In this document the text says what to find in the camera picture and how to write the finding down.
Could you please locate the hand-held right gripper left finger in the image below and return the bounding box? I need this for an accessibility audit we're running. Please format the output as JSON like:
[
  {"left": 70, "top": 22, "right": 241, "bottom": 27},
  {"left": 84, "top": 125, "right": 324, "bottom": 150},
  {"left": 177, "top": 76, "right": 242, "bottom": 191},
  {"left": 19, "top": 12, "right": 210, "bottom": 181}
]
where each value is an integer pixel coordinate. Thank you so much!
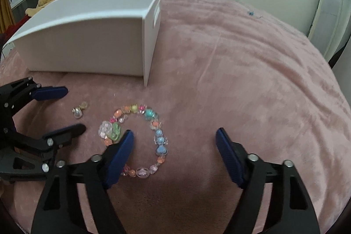
[{"left": 31, "top": 129, "right": 135, "bottom": 234}]

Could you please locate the orange curtain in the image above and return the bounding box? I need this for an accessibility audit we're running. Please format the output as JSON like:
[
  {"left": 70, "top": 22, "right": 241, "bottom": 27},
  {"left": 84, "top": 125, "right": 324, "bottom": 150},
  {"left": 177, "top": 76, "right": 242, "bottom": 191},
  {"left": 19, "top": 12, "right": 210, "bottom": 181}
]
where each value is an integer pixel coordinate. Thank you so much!
[{"left": 0, "top": 0, "right": 15, "bottom": 34}]

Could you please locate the small pearl earring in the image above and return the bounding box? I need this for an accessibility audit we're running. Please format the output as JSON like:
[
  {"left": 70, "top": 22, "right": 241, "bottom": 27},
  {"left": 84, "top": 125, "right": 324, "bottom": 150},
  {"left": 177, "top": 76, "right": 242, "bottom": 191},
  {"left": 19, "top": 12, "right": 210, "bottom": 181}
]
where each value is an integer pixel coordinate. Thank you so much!
[{"left": 72, "top": 102, "right": 90, "bottom": 119}]

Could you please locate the colourful bead bracelet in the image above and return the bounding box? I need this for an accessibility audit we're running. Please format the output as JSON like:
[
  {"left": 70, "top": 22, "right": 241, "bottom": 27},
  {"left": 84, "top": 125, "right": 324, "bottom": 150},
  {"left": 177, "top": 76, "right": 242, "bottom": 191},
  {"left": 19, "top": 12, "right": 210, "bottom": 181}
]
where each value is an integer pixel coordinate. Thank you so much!
[{"left": 99, "top": 104, "right": 168, "bottom": 179}]

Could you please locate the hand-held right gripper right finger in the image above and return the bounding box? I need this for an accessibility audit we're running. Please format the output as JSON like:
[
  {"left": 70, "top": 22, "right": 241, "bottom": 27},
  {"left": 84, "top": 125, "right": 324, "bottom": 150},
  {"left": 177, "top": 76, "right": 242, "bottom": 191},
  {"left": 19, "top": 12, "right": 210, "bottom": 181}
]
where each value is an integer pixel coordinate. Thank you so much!
[{"left": 215, "top": 128, "right": 321, "bottom": 234}]

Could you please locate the white box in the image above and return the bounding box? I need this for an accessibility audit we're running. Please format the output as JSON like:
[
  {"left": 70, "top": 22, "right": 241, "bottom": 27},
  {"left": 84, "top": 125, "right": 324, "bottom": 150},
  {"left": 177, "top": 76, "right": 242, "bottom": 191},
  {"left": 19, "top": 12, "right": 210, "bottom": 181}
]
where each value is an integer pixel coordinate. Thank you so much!
[{"left": 2, "top": 0, "right": 165, "bottom": 87}]

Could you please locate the red cloth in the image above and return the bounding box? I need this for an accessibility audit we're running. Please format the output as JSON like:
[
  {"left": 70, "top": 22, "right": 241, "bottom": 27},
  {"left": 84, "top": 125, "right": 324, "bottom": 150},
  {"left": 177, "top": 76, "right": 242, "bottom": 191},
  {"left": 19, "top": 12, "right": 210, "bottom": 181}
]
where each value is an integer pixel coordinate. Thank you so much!
[{"left": 0, "top": 15, "right": 29, "bottom": 40}]

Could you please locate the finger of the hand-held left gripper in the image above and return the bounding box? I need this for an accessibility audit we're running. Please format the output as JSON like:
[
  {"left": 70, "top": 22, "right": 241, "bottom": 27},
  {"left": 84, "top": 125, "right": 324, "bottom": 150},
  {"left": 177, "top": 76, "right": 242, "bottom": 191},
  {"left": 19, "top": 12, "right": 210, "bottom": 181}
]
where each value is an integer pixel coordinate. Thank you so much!
[
  {"left": 0, "top": 77, "right": 68, "bottom": 116},
  {"left": 0, "top": 124, "right": 86, "bottom": 183}
]

